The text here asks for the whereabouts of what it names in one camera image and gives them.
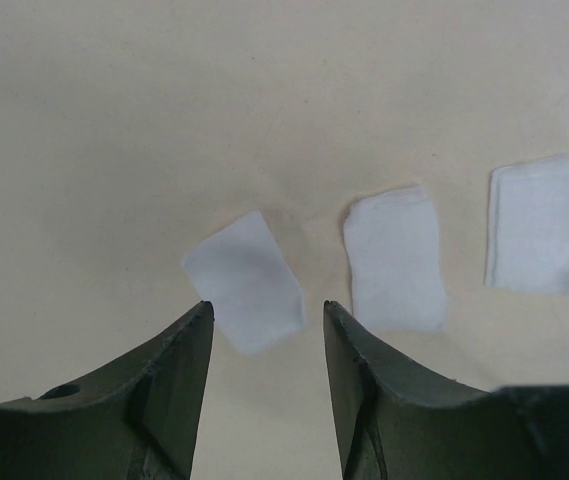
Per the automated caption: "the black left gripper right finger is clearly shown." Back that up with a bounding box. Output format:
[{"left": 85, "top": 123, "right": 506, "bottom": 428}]
[{"left": 324, "top": 301, "right": 569, "bottom": 479}]

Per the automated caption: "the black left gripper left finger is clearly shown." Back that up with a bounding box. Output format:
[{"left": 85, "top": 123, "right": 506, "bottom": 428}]
[{"left": 0, "top": 302, "right": 214, "bottom": 479}]

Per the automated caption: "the white gauze pad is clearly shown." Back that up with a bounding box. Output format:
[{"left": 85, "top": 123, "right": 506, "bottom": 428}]
[
  {"left": 182, "top": 210, "right": 307, "bottom": 355},
  {"left": 484, "top": 155, "right": 569, "bottom": 295},
  {"left": 343, "top": 186, "right": 449, "bottom": 332}
]

